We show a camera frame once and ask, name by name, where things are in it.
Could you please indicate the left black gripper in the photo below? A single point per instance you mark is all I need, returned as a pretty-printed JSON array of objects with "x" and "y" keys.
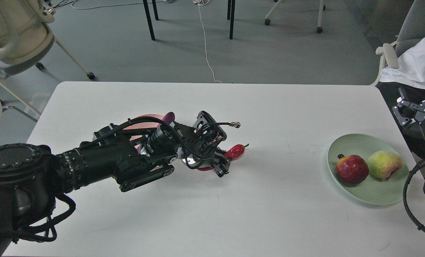
[{"x": 217, "y": 161}]

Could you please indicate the red chili pepper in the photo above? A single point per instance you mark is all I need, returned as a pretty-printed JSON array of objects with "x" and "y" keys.
[{"x": 235, "y": 152}]

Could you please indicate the purple eggplant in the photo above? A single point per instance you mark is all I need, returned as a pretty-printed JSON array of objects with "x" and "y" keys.
[{"x": 140, "y": 149}]

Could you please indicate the red pomegranate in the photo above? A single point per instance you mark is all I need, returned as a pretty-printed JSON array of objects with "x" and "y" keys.
[{"x": 352, "y": 169}]

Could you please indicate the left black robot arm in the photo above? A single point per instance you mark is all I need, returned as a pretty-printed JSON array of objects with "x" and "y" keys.
[{"x": 34, "y": 182}]

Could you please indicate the white cloth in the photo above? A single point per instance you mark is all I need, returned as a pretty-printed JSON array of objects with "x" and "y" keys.
[{"x": 411, "y": 71}]

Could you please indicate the pink plate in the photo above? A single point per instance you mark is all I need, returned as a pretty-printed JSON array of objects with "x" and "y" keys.
[{"x": 146, "y": 125}]

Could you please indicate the grey chair with white armrest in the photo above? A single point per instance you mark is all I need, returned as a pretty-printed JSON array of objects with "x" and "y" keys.
[{"x": 411, "y": 33}]

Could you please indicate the white chair base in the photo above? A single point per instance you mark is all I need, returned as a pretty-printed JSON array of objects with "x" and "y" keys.
[{"x": 296, "y": 15}]

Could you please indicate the black table leg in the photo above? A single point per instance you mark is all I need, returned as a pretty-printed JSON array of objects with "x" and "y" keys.
[
  {"x": 149, "y": 20},
  {"x": 154, "y": 6},
  {"x": 229, "y": 3},
  {"x": 231, "y": 22}
]

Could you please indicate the black table leg rear right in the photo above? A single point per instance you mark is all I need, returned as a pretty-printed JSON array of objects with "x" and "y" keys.
[{"x": 229, "y": 3}]

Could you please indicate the black table leg rear left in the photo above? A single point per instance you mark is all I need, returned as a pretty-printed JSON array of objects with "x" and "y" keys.
[{"x": 154, "y": 6}]

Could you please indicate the beige office chair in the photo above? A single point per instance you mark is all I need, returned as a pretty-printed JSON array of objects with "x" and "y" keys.
[{"x": 25, "y": 38}]

